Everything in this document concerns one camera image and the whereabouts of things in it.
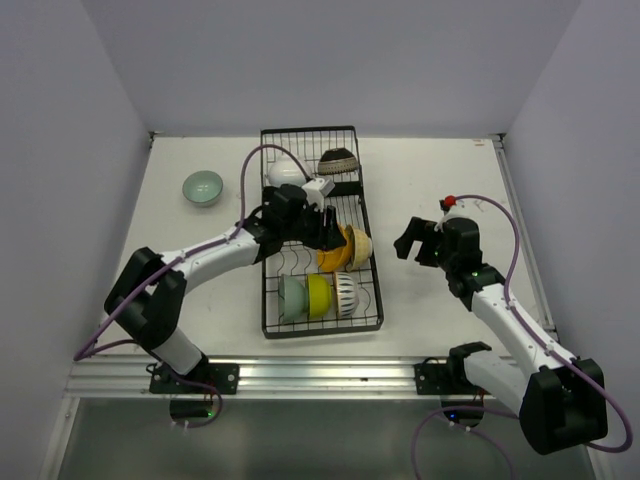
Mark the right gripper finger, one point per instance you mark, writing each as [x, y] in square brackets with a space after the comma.
[419, 228]
[404, 244]

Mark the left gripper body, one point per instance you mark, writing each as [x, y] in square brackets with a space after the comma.
[307, 228]

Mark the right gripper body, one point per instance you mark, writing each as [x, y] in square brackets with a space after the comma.
[432, 251]

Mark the orange yellow bowl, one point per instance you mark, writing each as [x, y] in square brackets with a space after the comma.
[330, 261]

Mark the white bowl yellow sun dots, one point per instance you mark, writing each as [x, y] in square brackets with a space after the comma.
[362, 248]

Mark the pale green celadon bowl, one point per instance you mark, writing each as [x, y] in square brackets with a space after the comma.
[203, 188]

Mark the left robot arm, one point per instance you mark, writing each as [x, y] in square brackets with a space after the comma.
[147, 297]

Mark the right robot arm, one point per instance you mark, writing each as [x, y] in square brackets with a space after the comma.
[553, 393]

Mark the white ceramic bowl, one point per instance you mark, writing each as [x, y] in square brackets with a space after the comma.
[284, 170]

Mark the white black striped bowl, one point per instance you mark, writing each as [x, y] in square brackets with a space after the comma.
[347, 296]

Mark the lime yellow bowl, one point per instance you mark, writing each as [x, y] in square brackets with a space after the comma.
[319, 296]

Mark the dark patterned bowl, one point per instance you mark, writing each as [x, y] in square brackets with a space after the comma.
[337, 161]

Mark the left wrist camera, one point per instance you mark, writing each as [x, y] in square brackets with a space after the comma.
[317, 190]

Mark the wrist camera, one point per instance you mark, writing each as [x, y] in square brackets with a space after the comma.
[453, 207]
[317, 190]

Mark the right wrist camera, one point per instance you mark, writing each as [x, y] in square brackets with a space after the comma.
[453, 207]

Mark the black wire dish rack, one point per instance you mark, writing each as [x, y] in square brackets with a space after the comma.
[296, 260]

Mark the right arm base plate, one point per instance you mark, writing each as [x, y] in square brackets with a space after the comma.
[433, 377]

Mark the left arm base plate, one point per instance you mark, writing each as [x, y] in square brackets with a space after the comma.
[224, 377]

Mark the aluminium mounting rail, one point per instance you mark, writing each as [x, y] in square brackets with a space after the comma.
[126, 376]

